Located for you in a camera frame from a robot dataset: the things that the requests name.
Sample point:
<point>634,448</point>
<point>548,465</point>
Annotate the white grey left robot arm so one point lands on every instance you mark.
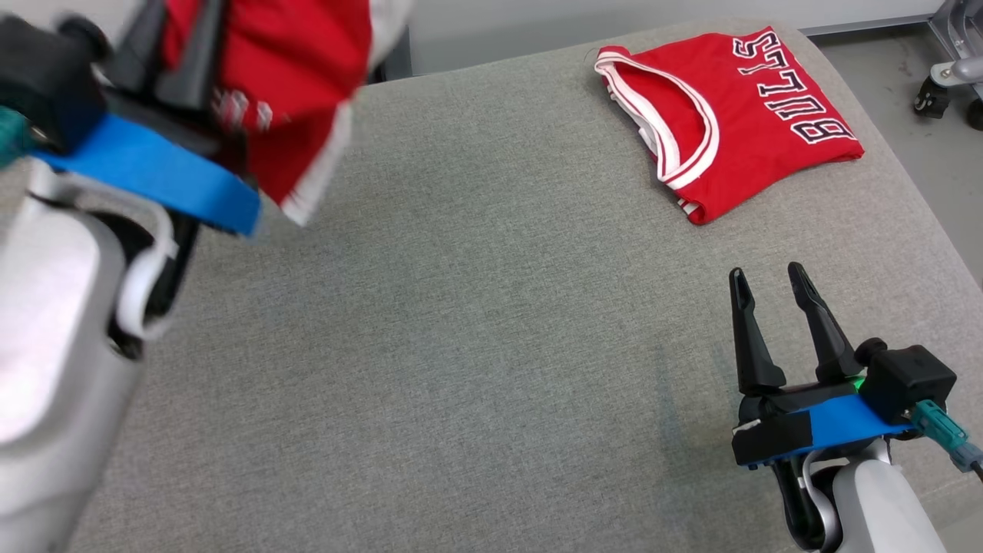
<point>46,346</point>

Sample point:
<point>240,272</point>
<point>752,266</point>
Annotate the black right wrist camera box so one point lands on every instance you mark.
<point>914,380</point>

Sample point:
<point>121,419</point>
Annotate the red white Bulls jersey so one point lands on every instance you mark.
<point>307,77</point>
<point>737,138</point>

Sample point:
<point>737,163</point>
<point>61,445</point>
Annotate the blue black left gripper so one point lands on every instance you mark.
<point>153,173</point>

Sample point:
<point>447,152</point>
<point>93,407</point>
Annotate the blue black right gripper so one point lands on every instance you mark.
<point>837,422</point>

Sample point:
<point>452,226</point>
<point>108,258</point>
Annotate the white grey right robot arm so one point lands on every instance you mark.
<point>875,507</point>

